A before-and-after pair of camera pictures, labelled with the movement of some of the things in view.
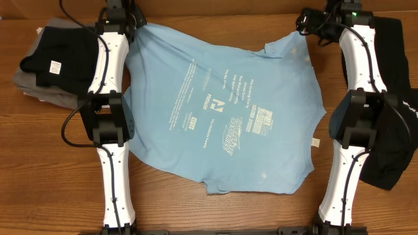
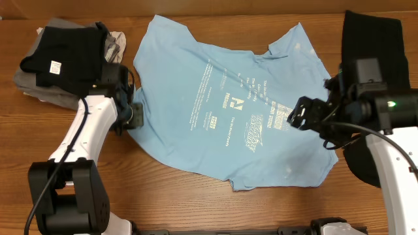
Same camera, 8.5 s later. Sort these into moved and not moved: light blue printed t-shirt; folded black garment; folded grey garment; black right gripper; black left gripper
Moved: black right gripper; light blue printed t-shirt; black left gripper
Not moved: folded grey garment; folded black garment
